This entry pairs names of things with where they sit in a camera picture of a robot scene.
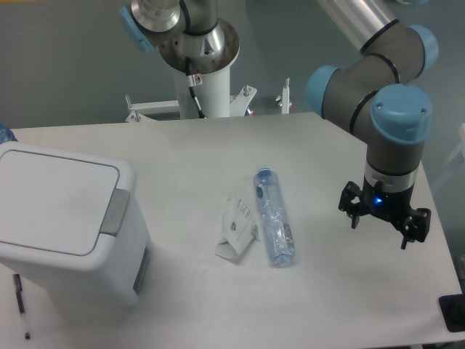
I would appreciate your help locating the crumpled white paper carton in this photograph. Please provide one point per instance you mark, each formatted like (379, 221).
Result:
(239, 229)

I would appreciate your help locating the clear plastic water bottle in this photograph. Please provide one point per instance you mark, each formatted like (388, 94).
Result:
(276, 227)

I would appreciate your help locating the white push-lid trash can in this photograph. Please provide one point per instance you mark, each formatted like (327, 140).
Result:
(71, 223)

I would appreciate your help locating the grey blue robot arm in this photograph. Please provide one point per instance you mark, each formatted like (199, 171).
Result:
(373, 100)

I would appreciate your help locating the black pen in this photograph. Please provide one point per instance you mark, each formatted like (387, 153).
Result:
(21, 305)

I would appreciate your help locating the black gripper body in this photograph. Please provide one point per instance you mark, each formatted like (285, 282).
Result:
(390, 207)

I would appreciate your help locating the blue water bottle at edge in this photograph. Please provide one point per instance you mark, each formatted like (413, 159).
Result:
(6, 134)

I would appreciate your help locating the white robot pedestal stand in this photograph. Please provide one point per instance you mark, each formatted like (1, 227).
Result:
(201, 71)

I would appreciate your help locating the black device at table edge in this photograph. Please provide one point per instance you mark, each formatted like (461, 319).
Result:
(452, 308)

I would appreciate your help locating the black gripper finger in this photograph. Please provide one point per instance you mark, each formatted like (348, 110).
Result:
(351, 202)
(414, 225)

